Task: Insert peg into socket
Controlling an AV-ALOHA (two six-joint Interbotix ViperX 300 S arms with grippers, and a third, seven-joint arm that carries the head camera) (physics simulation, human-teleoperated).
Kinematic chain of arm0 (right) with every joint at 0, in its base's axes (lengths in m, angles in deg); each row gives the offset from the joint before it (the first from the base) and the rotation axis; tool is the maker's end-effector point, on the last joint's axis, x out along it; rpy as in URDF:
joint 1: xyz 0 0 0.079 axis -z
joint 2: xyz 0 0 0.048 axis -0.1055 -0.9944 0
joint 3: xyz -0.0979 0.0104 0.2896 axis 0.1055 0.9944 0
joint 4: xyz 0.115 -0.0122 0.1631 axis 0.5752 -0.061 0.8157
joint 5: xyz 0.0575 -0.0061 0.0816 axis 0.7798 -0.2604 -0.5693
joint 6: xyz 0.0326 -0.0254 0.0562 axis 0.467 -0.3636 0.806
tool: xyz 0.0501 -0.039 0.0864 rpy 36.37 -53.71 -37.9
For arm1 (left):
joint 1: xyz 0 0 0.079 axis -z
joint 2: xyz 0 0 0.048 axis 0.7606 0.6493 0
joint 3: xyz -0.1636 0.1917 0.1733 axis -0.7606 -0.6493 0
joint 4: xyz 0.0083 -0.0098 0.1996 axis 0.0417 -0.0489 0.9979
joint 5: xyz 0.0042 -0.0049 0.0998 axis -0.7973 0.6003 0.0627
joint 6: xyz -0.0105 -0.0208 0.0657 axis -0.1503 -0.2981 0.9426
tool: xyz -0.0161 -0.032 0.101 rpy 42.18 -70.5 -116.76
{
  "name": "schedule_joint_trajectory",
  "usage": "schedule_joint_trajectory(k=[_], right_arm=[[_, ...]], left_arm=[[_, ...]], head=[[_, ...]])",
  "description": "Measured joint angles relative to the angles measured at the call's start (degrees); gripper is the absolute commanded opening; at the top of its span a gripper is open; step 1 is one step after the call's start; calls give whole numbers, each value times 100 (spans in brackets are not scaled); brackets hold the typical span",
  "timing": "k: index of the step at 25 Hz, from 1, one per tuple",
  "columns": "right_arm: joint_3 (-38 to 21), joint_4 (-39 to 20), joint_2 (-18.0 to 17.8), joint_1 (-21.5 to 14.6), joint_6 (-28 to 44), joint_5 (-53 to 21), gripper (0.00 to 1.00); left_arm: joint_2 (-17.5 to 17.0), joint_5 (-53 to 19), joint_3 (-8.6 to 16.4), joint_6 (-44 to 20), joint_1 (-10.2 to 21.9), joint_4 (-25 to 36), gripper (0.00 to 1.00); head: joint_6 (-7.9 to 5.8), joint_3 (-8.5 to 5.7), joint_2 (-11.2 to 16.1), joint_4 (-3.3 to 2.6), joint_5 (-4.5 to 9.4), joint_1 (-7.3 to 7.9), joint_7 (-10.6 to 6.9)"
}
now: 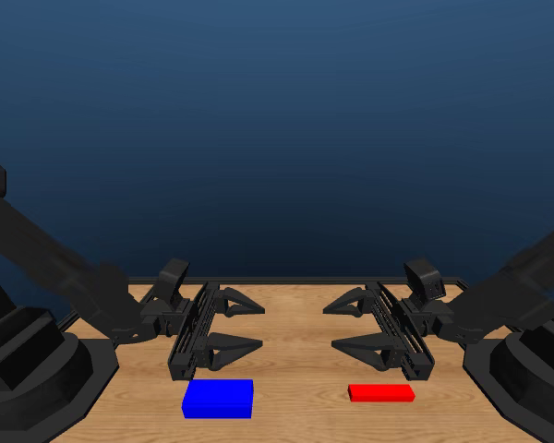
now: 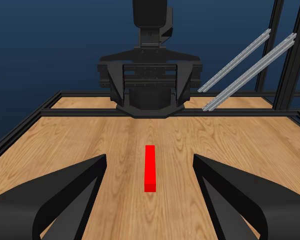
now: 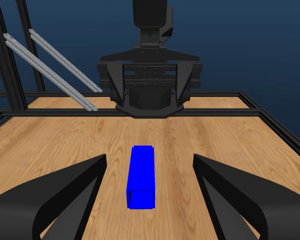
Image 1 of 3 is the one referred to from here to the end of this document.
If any thin red peg bar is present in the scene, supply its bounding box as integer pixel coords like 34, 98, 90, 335
347, 384, 416, 403

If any black table frame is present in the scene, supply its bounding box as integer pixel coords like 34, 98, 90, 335
57, 275, 472, 333

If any blue hollow socket block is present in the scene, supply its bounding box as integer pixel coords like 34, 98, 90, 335
181, 378, 255, 420

